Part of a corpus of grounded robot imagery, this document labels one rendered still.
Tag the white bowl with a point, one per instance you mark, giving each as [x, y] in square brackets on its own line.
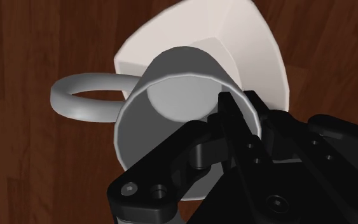
[243, 46]

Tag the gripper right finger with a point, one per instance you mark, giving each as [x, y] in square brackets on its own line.
[321, 149]

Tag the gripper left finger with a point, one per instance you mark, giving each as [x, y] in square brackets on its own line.
[166, 161]

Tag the grey mug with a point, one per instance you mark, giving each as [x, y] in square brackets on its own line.
[178, 93]

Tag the brown wooden table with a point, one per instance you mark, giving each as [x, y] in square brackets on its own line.
[42, 155]

